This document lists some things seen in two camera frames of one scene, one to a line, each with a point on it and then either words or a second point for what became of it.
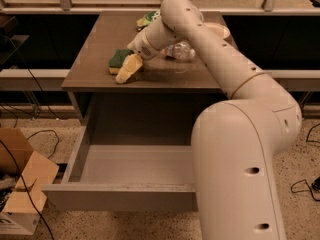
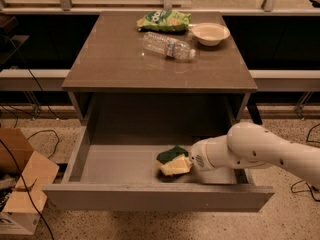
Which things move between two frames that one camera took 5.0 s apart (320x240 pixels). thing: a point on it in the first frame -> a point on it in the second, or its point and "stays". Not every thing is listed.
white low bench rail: (56, 79) stays
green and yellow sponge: (117, 60) -> (174, 161)
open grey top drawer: (125, 177) stays
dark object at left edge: (10, 43) stays
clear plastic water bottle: (180, 50) stays
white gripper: (140, 46) -> (198, 155)
